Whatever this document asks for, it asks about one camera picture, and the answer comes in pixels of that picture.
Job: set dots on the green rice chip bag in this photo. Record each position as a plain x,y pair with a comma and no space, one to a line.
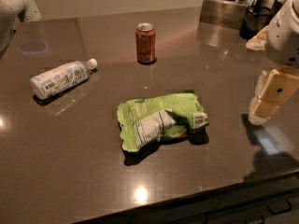
163,118

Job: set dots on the dark glass jar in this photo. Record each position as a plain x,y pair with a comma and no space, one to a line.
255,19

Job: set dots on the crumpled white napkin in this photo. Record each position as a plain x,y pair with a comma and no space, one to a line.
257,43

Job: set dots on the clear plastic water bottle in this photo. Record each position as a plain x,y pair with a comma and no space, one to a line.
61,78

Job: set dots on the orange soda can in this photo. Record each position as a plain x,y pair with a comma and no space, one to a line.
145,42

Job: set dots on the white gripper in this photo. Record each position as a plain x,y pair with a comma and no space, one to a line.
282,39

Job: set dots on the steel snack dispenser base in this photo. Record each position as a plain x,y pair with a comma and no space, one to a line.
228,14

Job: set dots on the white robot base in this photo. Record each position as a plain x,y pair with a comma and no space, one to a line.
10,10

